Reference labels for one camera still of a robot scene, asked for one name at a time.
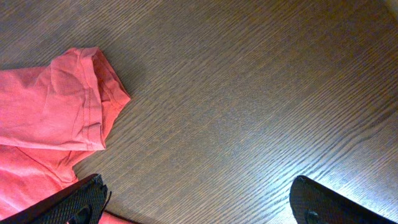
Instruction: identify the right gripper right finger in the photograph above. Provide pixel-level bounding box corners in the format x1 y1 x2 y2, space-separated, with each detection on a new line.
289 175 397 224

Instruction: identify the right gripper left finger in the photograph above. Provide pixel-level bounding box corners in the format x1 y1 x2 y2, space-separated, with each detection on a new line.
1 174 111 224

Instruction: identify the orange t-shirt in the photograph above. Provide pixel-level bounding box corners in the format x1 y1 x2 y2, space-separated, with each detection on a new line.
1 47 130 218

